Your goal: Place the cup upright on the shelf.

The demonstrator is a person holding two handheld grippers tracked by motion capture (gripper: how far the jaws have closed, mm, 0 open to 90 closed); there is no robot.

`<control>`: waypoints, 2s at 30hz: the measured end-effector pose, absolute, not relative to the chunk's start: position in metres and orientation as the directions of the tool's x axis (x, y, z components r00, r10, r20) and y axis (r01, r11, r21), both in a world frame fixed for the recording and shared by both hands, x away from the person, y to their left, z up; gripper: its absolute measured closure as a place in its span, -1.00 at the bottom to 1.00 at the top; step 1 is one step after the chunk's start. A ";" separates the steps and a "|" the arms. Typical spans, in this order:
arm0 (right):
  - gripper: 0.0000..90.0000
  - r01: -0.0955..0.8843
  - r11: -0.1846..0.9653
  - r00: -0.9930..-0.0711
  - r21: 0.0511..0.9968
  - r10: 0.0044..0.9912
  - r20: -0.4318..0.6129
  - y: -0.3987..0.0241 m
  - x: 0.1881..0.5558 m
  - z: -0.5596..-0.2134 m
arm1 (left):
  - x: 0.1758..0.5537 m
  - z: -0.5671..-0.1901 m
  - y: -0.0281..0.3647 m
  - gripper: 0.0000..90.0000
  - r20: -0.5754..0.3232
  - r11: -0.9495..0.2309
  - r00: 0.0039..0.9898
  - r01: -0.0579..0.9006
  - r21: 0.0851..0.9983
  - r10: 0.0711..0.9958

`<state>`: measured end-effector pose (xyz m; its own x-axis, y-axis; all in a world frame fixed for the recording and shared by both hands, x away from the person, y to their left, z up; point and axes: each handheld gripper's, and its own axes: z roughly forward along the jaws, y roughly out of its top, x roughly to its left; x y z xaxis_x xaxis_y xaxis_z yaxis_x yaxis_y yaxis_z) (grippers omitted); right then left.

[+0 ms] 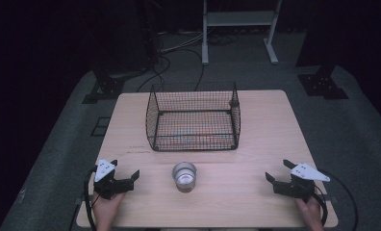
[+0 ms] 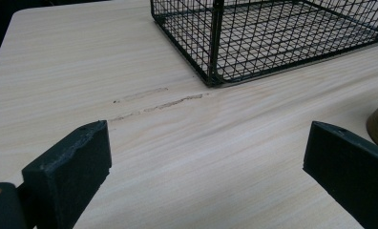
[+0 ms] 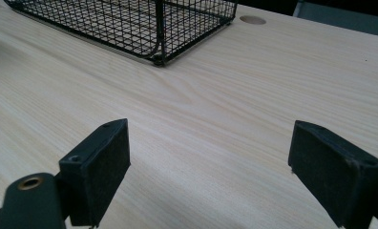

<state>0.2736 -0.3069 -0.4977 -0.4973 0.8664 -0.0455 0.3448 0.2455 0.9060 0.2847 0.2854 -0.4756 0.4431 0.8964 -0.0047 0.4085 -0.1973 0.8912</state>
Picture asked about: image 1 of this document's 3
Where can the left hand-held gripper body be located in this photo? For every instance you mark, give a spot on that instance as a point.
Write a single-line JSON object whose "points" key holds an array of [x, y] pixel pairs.
{"points": [[108, 186]]}

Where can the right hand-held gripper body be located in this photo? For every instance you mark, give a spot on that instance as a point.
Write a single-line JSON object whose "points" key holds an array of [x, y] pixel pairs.
{"points": [[296, 187]]}

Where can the person's left hand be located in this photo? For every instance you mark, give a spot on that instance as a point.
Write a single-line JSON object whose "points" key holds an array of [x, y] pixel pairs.
{"points": [[105, 210]]}

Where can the person's right hand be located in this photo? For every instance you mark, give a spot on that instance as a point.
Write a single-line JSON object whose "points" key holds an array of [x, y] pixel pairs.
{"points": [[311, 213]]}

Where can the black metal stand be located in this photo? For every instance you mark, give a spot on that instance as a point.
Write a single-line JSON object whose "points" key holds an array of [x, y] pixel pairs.
{"points": [[110, 85], [323, 85]]}

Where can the white metal desk frame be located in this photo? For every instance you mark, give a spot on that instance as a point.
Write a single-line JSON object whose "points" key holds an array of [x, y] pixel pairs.
{"points": [[240, 18]]}

